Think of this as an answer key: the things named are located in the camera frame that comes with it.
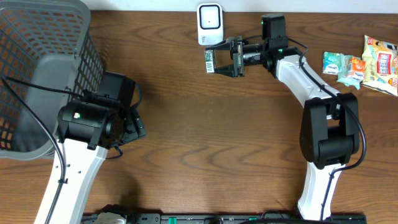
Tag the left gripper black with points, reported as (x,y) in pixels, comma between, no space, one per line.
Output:
(135,126)

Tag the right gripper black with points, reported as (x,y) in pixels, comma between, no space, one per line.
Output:
(229,70)

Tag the dark green round-label box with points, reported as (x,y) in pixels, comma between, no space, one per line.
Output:
(209,61)

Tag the green tissue pack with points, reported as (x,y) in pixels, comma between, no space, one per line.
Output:
(331,63)

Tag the teal small snack packet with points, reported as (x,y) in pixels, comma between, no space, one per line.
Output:
(343,76)

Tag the orange tissue pack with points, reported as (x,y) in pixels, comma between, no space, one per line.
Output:
(356,68)

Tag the large white snack bag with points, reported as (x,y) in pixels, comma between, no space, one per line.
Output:
(381,65)

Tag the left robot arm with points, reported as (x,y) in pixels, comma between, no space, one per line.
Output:
(87,129)

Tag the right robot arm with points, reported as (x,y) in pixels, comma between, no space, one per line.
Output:
(332,139)

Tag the white barcode scanner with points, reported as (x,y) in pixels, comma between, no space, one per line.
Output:
(209,23)

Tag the grey plastic mesh basket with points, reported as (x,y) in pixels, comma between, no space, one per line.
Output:
(47,59)

